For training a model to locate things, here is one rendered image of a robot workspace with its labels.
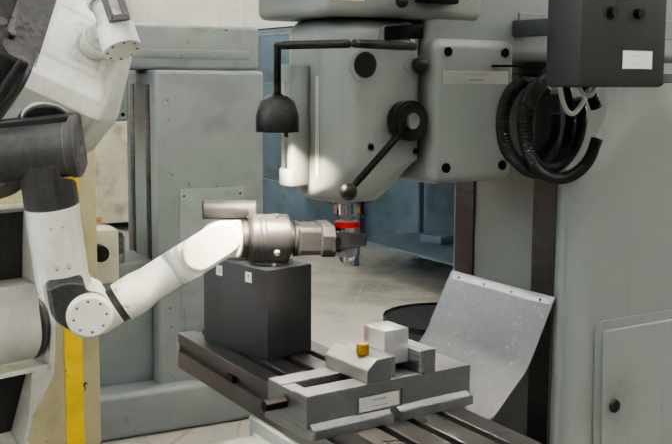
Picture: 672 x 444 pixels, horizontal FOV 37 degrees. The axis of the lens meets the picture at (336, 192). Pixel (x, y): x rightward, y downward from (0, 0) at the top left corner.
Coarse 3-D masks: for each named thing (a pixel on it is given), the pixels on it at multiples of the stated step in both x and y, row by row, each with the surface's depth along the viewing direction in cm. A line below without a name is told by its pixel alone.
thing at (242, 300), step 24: (240, 264) 208; (264, 264) 205; (288, 264) 207; (216, 288) 214; (240, 288) 208; (264, 288) 202; (288, 288) 205; (216, 312) 215; (240, 312) 208; (264, 312) 202; (288, 312) 206; (216, 336) 215; (240, 336) 209; (264, 336) 203; (288, 336) 206
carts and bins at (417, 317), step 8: (408, 304) 403; (416, 304) 405; (424, 304) 406; (432, 304) 407; (384, 312) 389; (392, 312) 396; (400, 312) 400; (408, 312) 403; (416, 312) 404; (424, 312) 405; (432, 312) 406; (384, 320) 379; (392, 320) 396; (400, 320) 400; (408, 320) 403; (416, 320) 404; (424, 320) 406; (408, 328) 365; (416, 328) 405; (424, 328) 406; (408, 336) 367; (416, 336) 364
